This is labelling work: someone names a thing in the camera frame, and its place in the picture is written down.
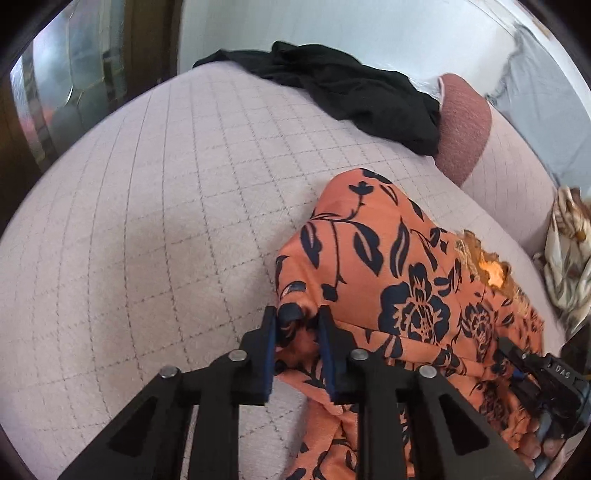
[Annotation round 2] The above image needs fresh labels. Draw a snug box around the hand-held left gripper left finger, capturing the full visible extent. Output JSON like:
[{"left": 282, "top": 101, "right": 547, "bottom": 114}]
[{"left": 58, "top": 305, "right": 278, "bottom": 480}]

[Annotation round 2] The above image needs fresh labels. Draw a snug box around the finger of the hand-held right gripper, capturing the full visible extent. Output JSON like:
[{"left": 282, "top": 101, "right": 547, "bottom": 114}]
[{"left": 495, "top": 336, "right": 546, "bottom": 394}]

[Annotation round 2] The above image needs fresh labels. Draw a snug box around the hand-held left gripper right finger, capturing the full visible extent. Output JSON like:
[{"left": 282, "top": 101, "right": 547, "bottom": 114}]
[{"left": 318, "top": 305, "right": 536, "bottom": 480}]

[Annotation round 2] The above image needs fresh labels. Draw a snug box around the orange floral garment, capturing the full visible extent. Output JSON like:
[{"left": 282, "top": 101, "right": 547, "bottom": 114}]
[{"left": 274, "top": 168, "right": 561, "bottom": 480}]

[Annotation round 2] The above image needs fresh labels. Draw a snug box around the person's right hand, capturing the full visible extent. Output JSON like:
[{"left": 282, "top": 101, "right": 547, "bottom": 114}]
[{"left": 517, "top": 418, "right": 573, "bottom": 472}]

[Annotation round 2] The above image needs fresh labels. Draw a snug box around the beige floral cloth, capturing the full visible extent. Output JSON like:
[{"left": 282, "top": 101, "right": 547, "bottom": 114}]
[{"left": 533, "top": 185, "right": 591, "bottom": 337}]

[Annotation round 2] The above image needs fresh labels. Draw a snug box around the pink quilted sofa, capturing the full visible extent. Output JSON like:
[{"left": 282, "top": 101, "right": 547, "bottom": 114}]
[{"left": 0, "top": 60, "right": 571, "bottom": 480}]

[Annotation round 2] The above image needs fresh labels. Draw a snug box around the pink bolster cushion red end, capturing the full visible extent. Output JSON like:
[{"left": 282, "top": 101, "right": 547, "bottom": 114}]
[{"left": 434, "top": 73, "right": 561, "bottom": 252}]

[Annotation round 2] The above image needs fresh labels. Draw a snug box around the black garment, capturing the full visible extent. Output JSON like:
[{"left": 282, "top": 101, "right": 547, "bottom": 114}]
[{"left": 191, "top": 41, "right": 441, "bottom": 157}]

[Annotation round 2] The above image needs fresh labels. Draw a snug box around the grey cloth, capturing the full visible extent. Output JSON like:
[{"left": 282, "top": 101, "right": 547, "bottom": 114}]
[{"left": 485, "top": 23, "right": 591, "bottom": 185}]

